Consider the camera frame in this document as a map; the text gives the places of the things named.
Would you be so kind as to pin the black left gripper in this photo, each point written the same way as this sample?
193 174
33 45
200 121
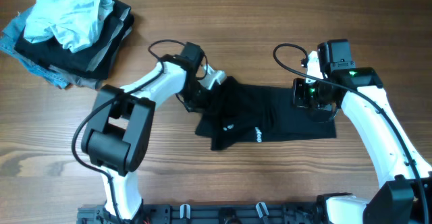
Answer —
201 106

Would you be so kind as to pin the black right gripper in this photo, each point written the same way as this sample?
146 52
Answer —
298 98

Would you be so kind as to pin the black t-shirt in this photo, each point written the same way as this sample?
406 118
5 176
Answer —
250 113

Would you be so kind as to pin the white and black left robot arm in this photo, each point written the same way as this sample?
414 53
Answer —
116 134

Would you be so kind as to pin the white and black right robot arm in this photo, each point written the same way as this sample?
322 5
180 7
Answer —
404 196

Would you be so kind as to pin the folded black garment in stack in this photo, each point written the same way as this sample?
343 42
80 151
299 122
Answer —
94 62

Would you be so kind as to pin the folded grey garment in stack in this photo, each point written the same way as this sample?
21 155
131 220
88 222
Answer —
87 82

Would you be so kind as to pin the light blue crumpled garment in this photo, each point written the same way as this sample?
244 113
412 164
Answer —
76 24

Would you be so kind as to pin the folded blue denim jeans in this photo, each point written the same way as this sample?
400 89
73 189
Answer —
9 37

